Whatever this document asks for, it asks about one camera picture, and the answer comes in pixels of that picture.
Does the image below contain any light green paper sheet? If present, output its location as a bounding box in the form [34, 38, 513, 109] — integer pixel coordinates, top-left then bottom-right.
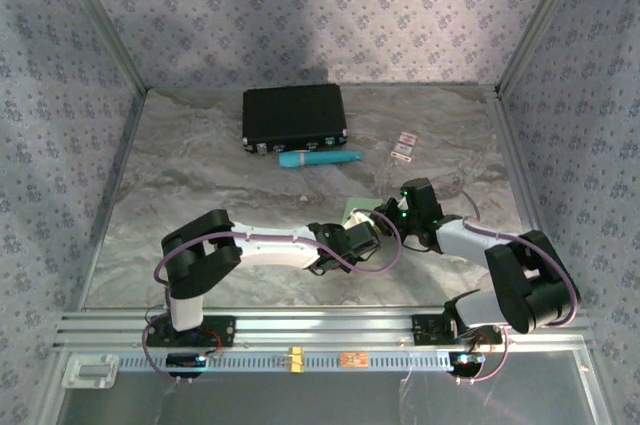
[343, 197, 386, 226]

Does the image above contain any clear packet with printed card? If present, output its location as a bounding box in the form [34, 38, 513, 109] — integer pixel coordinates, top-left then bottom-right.
[375, 130, 418, 191]

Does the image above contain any teal cylindrical pen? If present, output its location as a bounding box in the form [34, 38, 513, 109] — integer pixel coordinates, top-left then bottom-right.
[278, 150, 364, 169]

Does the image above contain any black hard case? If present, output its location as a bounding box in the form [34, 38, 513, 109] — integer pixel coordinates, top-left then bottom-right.
[241, 83, 350, 155]

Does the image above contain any grey metal front panel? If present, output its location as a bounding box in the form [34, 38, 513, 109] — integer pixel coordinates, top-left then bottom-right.
[54, 372, 609, 425]

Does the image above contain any aluminium mounting rail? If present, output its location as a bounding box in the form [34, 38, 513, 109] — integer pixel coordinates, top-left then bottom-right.
[53, 308, 594, 349]

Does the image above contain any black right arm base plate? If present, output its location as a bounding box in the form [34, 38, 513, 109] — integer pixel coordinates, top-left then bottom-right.
[411, 313, 504, 346]

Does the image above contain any aluminium frame side rail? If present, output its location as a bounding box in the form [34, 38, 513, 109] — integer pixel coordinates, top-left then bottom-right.
[492, 87, 619, 425]
[37, 89, 149, 425]

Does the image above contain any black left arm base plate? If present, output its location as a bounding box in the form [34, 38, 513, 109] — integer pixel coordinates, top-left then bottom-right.
[144, 314, 237, 349]

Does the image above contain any slotted grey cable duct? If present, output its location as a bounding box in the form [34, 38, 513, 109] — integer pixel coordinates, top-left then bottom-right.
[117, 349, 454, 374]

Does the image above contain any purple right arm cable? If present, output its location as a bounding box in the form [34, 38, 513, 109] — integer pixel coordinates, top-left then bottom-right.
[432, 179, 582, 386]

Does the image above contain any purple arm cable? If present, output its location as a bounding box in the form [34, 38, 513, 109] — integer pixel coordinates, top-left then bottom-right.
[432, 179, 582, 386]
[138, 209, 404, 386]

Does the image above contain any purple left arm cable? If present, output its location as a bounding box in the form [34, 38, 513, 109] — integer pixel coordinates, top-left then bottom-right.
[138, 209, 404, 386]

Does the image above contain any aluminium frame post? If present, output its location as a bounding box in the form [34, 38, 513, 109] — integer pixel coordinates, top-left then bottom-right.
[494, 0, 599, 99]

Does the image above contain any white plastic bracket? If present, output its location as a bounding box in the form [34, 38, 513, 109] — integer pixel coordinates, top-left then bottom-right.
[61, 353, 120, 390]

